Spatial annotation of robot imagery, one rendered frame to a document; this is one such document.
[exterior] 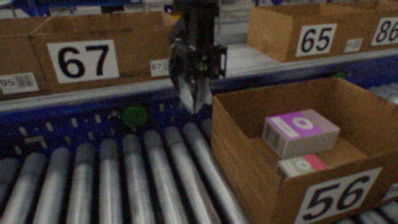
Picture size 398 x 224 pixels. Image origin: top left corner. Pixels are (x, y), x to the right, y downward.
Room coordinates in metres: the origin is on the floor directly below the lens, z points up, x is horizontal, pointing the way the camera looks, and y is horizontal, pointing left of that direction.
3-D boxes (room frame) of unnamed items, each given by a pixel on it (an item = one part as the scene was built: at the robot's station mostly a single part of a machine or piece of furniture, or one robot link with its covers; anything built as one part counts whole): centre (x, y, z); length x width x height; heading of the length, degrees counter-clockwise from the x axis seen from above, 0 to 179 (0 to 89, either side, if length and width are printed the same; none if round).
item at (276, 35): (1.05, -0.46, 0.96); 0.39 x 0.29 x 0.17; 110
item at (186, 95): (0.39, 0.02, 0.98); 0.06 x 0.03 x 0.09; 21
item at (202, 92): (0.40, -0.01, 0.98); 0.06 x 0.03 x 0.09; 21
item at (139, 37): (0.78, 0.28, 0.96); 0.39 x 0.29 x 0.17; 110
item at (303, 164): (0.39, -0.24, 0.78); 0.10 x 0.06 x 0.05; 106
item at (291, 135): (0.53, -0.28, 0.79); 0.16 x 0.11 x 0.07; 108
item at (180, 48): (0.39, 0.00, 1.08); 0.09 x 0.08 x 0.12; 21
